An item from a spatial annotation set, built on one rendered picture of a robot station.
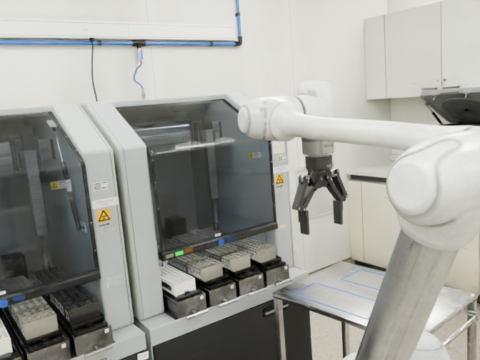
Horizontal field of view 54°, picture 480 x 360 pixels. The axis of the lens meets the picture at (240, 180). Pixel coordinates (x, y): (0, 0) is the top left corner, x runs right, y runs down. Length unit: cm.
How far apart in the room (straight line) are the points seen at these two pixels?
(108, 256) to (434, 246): 131
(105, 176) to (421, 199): 130
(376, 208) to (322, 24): 158
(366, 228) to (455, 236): 344
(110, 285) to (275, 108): 104
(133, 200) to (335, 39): 274
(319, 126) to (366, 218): 315
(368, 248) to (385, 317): 334
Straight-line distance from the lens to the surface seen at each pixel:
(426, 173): 73
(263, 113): 117
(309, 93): 128
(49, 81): 290
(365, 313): 172
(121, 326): 197
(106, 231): 183
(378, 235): 417
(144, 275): 194
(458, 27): 395
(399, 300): 92
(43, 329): 185
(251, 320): 218
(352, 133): 108
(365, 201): 418
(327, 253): 421
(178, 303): 194
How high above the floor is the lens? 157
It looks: 9 degrees down
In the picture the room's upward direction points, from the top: 5 degrees counter-clockwise
